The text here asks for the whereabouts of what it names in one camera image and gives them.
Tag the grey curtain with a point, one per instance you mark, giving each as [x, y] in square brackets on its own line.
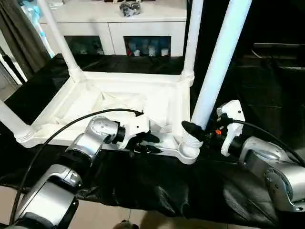
[19, 35]

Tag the black box with beige label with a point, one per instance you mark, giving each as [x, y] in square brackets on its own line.
[212, 23]

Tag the black television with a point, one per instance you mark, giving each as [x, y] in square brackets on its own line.
[278, 46]

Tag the clear bag on cabinet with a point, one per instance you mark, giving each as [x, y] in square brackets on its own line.
[130, 9]

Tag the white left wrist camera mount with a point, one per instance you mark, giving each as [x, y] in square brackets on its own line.
[137, 124]

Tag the white plastic table top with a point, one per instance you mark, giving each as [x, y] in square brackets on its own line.
[119, 100]

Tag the blue plastic item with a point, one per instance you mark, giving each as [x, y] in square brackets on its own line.
[31, 6]

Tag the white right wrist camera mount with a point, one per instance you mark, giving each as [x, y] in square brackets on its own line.
[232, 112]

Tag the white cabinet with glass doors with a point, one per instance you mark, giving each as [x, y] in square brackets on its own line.
[143, 26]

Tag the blue white package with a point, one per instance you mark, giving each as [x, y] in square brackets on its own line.
[45, 35]

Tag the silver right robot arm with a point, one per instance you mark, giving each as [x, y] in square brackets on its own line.
[269, 167]

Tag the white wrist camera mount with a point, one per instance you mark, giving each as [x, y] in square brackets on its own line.
[232, 112]
[137, 124]

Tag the white plastic table leg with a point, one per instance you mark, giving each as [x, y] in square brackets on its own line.
[193, 35]
[59, 40]
[219, 59]
[14, 124]

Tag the black mat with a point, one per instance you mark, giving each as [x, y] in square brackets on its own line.
[155, 186]

